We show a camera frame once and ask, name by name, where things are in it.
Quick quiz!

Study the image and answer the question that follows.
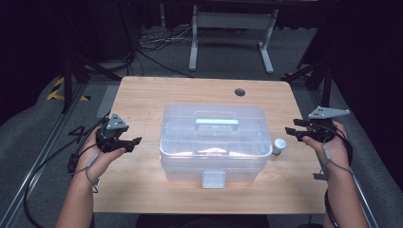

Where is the person's left hand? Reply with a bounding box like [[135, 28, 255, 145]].
[[75, 126, 126, 188]]

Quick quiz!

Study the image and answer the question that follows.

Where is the black tape floor marking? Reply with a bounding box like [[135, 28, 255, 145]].
[[68, 125, 89, 144]]

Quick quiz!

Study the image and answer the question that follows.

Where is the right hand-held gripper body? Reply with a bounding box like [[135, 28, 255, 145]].
[[303, 105, 351, 143]]

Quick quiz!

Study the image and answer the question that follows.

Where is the grey wrist cord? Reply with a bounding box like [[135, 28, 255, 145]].
[[70, 152, 103, 194], [321, 143, 353, 177]]

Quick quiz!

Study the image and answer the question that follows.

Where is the bundle of floor cables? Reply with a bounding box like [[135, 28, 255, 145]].
[[136, 27, 194, 79]]

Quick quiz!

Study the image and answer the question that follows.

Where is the black metal stand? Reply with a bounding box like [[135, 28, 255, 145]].
[[281, 61, 334, 108], [61, 53, 123, 113]]

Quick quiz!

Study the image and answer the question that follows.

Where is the small white bottle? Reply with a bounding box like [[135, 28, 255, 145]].
[[272, 138, 287, 156]]

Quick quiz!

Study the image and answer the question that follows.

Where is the person's right hand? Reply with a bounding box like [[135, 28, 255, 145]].
[[302, 122, 351, 174]]

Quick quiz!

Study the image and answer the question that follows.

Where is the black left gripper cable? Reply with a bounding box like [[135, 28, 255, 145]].
[[23, 115, 110, 228]]

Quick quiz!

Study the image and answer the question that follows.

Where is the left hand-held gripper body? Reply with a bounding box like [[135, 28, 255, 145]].
[[95, 113, 131, 154]]

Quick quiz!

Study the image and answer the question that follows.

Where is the yellow black hazard tape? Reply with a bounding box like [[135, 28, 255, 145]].
[[47, 77, 91, 103]]

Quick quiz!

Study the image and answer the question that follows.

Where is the grey left wrist cord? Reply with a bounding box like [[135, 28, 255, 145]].
[[70, 152, 103, 194]]

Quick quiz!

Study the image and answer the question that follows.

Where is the person's dark clothing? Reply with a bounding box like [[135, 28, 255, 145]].
[[136, 214, 270, 228]]

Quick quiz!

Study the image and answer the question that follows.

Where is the clear plastic storage box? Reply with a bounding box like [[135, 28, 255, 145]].
[[159, 104, 274, 190]]

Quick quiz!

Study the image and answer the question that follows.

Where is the grey right wrist cord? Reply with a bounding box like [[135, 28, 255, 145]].
[[321, 143, 353, 177]]

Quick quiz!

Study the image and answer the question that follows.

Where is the grey metal desk frame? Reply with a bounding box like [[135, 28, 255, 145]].
[[188, 4, 279, 74]]

